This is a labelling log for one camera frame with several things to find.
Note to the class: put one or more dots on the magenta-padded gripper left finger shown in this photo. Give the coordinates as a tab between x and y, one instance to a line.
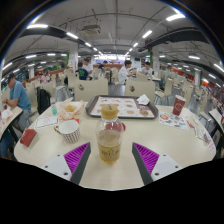
58	165

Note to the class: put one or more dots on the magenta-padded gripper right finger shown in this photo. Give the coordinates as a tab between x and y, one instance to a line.
165	165

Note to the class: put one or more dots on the white patterned mug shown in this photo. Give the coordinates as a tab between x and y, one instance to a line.
70	131

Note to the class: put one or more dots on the red pouch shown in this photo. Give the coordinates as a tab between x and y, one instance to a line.
28	137

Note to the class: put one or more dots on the white printed card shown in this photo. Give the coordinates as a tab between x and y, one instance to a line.
46	121

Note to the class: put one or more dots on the colourful printed flyer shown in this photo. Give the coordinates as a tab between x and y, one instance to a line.
173	120

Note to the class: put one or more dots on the small green-tinted bottle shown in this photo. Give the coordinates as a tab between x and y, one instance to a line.
54	110

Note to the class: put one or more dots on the clear plastic food bag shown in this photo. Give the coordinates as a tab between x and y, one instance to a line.
69	109

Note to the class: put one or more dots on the yellow-capped clear drink bottle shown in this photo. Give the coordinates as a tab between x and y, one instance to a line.
109	140

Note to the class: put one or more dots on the flat round red coaster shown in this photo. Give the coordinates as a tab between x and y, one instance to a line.
122	126

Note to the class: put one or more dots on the red paper cup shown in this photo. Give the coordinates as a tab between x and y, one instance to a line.
178	106

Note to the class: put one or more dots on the dark brown food tray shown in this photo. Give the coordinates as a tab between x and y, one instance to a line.
88	108

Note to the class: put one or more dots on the beige side table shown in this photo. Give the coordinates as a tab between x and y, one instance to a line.
10	120

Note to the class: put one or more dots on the black backpack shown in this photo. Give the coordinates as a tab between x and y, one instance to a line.
43	100

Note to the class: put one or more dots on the crumpled white napkin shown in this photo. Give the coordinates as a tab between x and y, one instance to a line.
143	99

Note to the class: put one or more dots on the printed paper tray liner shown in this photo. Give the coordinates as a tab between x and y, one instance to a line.
125	106

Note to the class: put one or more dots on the group of beige chairs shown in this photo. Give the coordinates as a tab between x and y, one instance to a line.
168	88

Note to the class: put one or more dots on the person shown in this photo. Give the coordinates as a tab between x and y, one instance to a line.
19	96
42	78
102	66
123	73
88	66
146	70
82	72

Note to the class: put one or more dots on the beige chair with round emblem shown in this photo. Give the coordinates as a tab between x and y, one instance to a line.
140	90
90	90

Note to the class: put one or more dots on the ceiling strip lights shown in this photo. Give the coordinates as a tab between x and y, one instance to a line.
71	35

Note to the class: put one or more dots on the ceiling air conditioner unit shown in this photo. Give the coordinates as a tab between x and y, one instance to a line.
91	29

